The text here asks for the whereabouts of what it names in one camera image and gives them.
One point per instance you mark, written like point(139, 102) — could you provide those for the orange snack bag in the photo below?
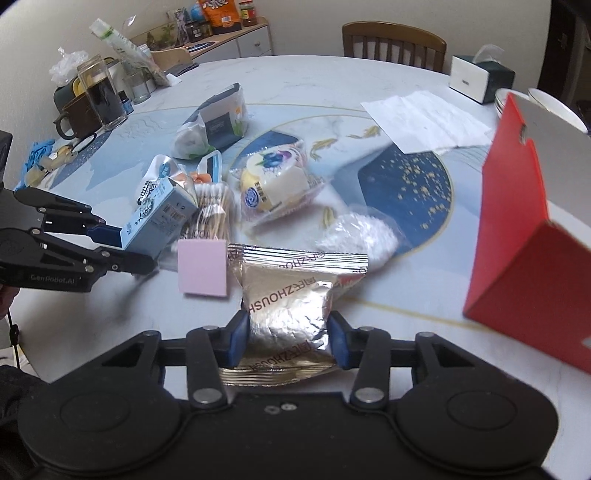
point(221, 16)

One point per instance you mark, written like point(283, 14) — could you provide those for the crumpled clear plastic bag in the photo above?
point(67, 64)

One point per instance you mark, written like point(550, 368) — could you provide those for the small orange and white packet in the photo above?
point(198, 177)

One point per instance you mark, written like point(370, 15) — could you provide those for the white gold-rimmed bowl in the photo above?
point(554, 108)

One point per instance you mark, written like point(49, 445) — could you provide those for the silver foil snack packet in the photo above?
point(286, 300)

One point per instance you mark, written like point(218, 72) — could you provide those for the blue cloth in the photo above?
point(37, 154)

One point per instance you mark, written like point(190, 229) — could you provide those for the pink sticky note pad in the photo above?
point(203, 267)

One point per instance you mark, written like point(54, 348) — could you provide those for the white paper napkin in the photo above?
point(425, 120)

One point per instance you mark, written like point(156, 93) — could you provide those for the light blue milk carton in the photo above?
point(159, 212)

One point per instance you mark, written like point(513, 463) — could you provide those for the white wooden cabinet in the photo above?
point(244, 44)

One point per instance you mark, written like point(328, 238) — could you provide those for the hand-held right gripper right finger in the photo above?
point(337, 342)

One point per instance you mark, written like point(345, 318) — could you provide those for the tall glass tumbler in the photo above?
point(104, 99)

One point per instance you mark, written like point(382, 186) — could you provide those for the small blue bottle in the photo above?
point(125, 104)

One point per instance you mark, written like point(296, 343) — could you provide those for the cotton swab pack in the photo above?
point(213, 212)

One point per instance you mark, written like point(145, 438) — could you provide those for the blueberry print pudding pack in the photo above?
point(277, 180)

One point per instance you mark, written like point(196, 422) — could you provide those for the silver and blue snack packet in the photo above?
point(157, 168)

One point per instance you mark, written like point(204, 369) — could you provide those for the clear bag with white contents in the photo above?
point(360, 237)

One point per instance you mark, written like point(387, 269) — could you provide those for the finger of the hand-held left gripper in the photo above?
point(134, 265)
point(104, 232)

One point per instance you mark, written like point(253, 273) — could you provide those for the red cardboard box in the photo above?
point(512, 258)

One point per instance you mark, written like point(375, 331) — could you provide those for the white and green plastic package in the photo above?
point(134, 55)

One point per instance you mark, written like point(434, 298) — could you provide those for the red lidded jar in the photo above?
point(248, 14)

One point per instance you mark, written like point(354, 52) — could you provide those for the white and grey tissue pack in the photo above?
point(217, 122)

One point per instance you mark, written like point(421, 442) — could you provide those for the white and green tissue box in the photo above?
point(478, 76)

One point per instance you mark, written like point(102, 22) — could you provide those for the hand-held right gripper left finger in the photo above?
point(238, 340)

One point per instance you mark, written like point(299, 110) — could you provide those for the dark clothing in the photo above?
point(18, 415)

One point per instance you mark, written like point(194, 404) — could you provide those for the dark wooden chair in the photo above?
point(392, 44)

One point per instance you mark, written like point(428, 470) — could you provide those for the white marble desktop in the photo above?
point(415, 295)

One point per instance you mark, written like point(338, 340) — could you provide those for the small clear glass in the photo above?
point(138, 87)

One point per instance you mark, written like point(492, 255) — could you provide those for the brown mug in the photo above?
point(81, 117)

